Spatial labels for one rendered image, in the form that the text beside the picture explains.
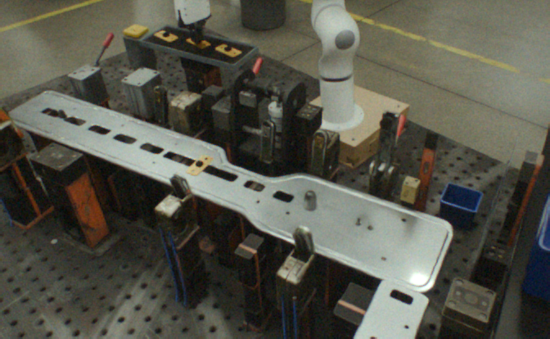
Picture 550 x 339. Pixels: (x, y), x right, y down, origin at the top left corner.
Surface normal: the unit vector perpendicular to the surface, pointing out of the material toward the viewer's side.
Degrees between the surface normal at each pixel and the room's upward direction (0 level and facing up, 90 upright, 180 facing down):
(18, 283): 0
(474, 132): 0
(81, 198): 90
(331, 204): 0
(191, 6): 91
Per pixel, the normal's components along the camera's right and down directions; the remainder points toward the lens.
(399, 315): -0.04, -0.78
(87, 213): 0.87, 0.29
